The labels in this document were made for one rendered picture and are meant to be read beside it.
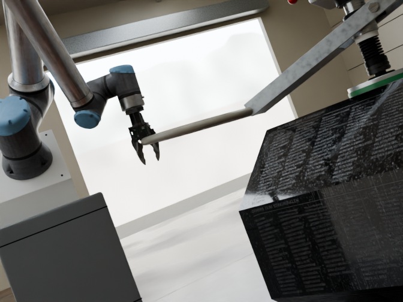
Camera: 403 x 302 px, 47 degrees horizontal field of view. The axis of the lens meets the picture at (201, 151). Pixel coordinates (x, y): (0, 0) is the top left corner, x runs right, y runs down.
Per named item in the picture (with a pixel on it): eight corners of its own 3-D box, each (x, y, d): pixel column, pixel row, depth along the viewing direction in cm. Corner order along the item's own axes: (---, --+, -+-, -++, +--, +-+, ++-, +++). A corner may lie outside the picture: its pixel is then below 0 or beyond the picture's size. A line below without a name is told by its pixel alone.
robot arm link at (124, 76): (114, 71, 179) (136, 62, 175) (125, 101, 179) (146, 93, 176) (101, 69, 170) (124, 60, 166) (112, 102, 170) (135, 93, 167)
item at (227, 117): (286, 105, 183) (283, 98, 183) (231, 120, 141) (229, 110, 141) (186, 135, 208) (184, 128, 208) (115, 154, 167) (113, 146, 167)
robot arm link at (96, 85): (74, 96, 171) (101, 85, 167) (83, 78, 180) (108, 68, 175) (89, 114, 177) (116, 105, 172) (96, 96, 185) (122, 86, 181)
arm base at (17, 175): (4, 185, 174) (-4, 167, 167) (2, 153, 187) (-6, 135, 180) (55, 172, 179) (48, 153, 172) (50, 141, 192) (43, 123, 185)
